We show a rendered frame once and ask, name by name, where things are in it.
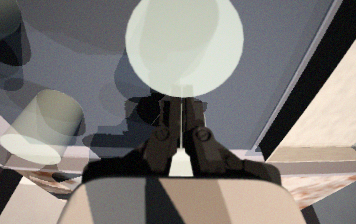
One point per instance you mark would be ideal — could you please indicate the clear glass jar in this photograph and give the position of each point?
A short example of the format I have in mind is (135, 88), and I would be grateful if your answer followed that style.
(184, 48)
(44, 129)
(181, 165)
(10, 17)

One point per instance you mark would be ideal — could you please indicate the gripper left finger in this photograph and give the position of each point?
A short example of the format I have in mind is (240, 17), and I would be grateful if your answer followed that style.
(153, 156)

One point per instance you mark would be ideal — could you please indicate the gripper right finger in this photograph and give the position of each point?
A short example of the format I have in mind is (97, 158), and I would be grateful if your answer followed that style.
(210, 158)

